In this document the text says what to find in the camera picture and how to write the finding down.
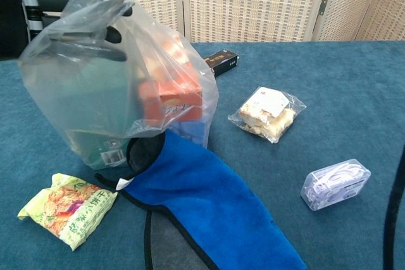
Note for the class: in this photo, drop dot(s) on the clear plastic bag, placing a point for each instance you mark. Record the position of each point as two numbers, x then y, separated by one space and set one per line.
79 93

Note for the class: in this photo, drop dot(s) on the black gold box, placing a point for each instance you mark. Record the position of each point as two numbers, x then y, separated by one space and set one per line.
221 59

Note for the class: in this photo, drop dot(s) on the green snack packet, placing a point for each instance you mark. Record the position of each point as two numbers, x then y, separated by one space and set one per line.
69 210

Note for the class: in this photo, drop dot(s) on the orange cardboard box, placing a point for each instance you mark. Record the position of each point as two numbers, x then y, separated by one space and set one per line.
177 93

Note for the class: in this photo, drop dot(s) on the black screen hinge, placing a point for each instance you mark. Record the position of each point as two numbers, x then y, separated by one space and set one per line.
322 7

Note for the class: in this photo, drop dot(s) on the bread packet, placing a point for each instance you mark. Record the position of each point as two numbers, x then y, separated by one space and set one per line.
265 115

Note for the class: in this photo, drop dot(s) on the teal table cover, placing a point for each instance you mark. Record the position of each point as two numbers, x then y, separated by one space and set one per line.
332 93

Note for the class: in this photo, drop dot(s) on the blue grey cloth black trim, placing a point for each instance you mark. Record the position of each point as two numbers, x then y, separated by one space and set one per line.
205 194

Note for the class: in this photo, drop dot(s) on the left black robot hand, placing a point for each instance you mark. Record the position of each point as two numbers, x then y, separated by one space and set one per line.
9 14

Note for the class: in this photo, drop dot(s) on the teal green box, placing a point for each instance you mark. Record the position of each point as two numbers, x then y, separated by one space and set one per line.
95 108

